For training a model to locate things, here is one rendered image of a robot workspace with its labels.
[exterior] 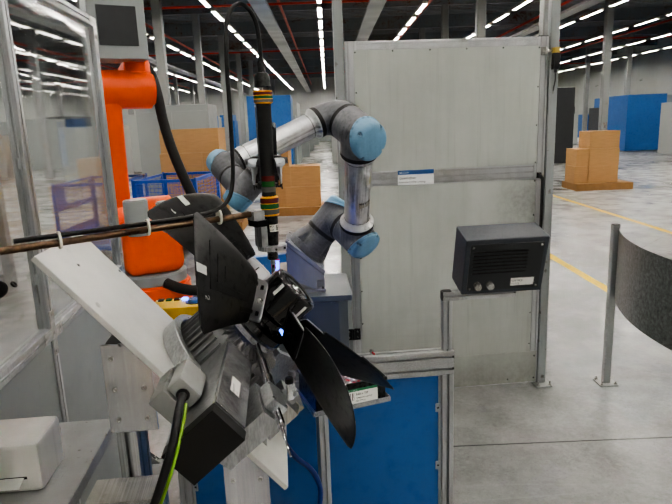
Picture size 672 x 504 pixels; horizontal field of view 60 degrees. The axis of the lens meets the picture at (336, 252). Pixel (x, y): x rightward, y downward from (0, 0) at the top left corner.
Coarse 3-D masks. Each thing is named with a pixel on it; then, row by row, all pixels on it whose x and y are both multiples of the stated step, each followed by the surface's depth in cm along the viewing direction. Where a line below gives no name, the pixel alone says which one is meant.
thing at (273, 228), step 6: (258, 60) 130; (258, 66) 131; (264, 66) 131; (258, 72) 130; (264, 72) 130; (258, 78) 130; (264, 78) 130; (258, 84) 130; (264, 84) 130; (270, 216) 137; (276, 216) 138; (270, 222) 137; (276, 222) 138; (270, 228) 137; (276, 228) 138; (270, 234) 138; (276, 234) 138; (270, 240) 138; (276, 240) 139; (270, 252) 139; (276, 252) 140; (270, 258) 139; (276, 258) 140
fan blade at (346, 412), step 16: (304, 336) 123; (304, 352) 124; (320, 352) 116; (304, 368) 125; (320, 368) 118; (336, 368) 107; (320, 384) 120; (336, 384) 112; (320, 400) 122; (336, 400) 115; (336, 416) 117; (352, 416) 109; (352, 432) 113
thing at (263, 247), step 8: (256, 216) 134; (264, 216) 136; (248, 224) 137; (256, 224) 134; (264, 224) 135; (256, 232) 137; (264, 232) 136; (256, 240) 138; (264, 240) 136; (264, 248) 137; (272, 248) 137; (280, 248) 137
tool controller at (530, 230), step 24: (456, 240) 185; (480, 240) 175; (504, 240) 176; (528, 240) 177; (456, 264) 186; (480, 264) 178; (504, 264) 179; (528, 264) 180; (480, 288) 180; (504, 288) 183; (528, 288) 185
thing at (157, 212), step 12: (168, 204) 135; (180, 204) 137; (192, 204) 139; (204, 204) 141; (216, 204) 144; (156, 216) 131; (168, 216) 133; (204, 216) 138; (180, 228) 133; (192, 228) 134; (216, 228) 137; (228, 228) 139; (240, 228) 141; (180, 240) 131; (192, 240) 132; (240, 240) 138; (192, 252) 131; (240, 252) 136; (252, 252) 137
